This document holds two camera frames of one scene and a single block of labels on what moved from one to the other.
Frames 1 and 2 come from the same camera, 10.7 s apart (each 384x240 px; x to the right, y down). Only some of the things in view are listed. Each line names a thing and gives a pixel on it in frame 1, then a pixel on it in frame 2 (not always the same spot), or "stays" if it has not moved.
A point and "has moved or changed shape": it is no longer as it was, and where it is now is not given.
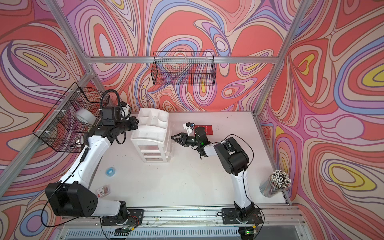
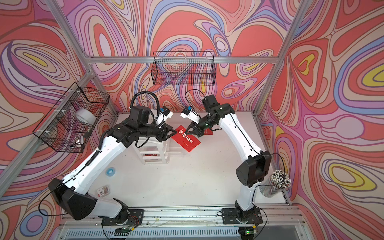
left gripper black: x=133 y=122 → x=163 y=131
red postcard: x=152 y=154 has moved or changed shape
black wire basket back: x=184 y=68 stays
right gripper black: x=181 y=134 → x=197 y=131
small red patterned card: x=103 y=191 stays
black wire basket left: x=64 y=128 stays
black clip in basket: x=85 y=135 stays
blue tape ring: x=110 y=171 stays
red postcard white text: x=208 y=129 stays
